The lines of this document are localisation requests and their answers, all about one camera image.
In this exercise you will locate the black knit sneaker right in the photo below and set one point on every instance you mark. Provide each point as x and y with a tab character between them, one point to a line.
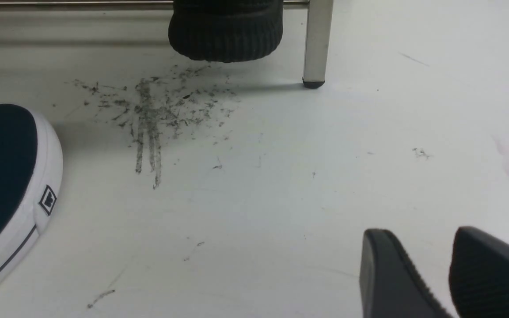
226	31

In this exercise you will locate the steel shoe rack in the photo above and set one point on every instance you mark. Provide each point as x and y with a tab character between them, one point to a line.
317	36

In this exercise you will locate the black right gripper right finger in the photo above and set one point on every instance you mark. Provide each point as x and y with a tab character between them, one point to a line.
479	274

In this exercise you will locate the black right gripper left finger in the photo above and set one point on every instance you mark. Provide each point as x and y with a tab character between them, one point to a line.
390	285

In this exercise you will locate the navy slip-on shoe right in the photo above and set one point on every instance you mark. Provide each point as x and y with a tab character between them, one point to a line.
31	171

